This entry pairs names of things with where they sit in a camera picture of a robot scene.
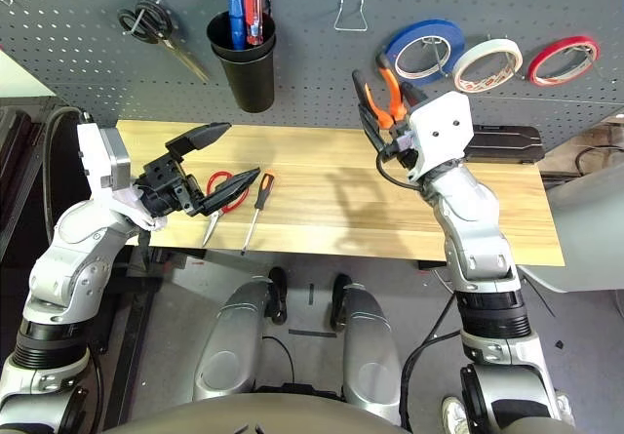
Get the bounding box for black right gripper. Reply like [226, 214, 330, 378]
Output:
[358, 83, 433, 168]

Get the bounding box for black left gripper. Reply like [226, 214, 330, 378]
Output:
[131, 121, 262, 218]

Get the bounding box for orange black pliers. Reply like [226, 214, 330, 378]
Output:
[351, 60, 415, 131]

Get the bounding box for red handled scissors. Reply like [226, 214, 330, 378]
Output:
[202, 170, 250, 249]

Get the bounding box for orange black handled screwdriver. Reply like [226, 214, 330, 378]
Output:
[240, 170, 276, 256]

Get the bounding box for white tape roll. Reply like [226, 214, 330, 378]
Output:
[452, 38, 525, 94]

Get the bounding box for dark grey pegboard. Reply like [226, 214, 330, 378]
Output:
[0, 0, 624, 153]

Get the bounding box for black plastic cup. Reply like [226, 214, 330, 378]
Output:
[206, 8, 278, 60]
[212, 33, 277, 113]

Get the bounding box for blue tape roll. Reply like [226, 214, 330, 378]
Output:
[377, 18, 467, 88]

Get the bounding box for small black tool case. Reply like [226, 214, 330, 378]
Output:
[462, 124, 543, 165]

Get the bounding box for blue pen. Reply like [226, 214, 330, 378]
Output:
[227, 0, 248, 51]

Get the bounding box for red tape roll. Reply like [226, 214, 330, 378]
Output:
[527, 36, 602, 89]

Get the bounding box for silver robot left leg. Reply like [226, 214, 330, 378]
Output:
[192, 267, 289, 404]

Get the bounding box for silver robot leg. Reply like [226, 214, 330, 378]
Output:
[331, 273, 404, 425]
[192, 267, 289, 404]

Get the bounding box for black rolling cart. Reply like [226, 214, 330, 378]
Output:
[0, 95, 165, 434]

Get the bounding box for large black equipment case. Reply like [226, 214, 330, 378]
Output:
[0, 106, 50, 240]

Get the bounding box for light grey side table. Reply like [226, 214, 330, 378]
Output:
[516, 175, 624, 295]

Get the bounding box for silver robot right leg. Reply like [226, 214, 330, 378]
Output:
[331, 273, 404, 425]

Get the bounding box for grey robot torso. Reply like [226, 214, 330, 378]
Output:
[101, 392, 406, 434]

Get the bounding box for white grey sneaker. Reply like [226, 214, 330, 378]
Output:
[441, 394, 469, 434]
[555, 392, 577, 426]

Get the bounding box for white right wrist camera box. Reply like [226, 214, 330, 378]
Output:
[407, 91, 474, 182]

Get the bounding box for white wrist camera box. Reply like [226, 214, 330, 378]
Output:
[407, 91, 474, 182]
[76, 122, 167, 233]

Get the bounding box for silver wire peg hook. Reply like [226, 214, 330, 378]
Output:
[421, 36, 452, 77]

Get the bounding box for silver wire pliers holder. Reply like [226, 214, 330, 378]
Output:
[333, 0, 370, 32]

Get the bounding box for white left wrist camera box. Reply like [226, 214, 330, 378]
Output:
[76, 122, 167, 233]

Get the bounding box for black handled scissors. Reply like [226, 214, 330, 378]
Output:
[116, 0, 211, 83]

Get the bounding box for red handled screwdriver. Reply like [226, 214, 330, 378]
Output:
[242, 0, 267, 48]

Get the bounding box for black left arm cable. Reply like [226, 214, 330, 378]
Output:
[41, 106, 92, 230]

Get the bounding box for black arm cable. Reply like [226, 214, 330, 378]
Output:
[41, 106, 92, 230]
[399, 296, 464, 431]

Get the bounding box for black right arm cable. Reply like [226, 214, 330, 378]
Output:
[399, 296, 464, 431]

